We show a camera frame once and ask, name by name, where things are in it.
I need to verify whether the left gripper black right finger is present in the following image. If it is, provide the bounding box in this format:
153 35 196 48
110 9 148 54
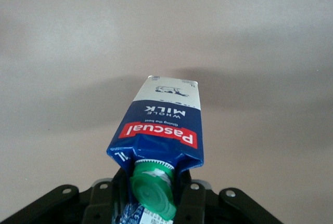
176 170 285 224

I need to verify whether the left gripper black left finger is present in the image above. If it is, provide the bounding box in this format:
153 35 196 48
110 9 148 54
0 167 131 224

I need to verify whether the brown table cover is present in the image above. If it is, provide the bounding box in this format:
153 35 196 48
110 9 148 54
0 0 333 224

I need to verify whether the blue white milk carton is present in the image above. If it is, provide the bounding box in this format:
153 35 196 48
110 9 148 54
106 75 205 224

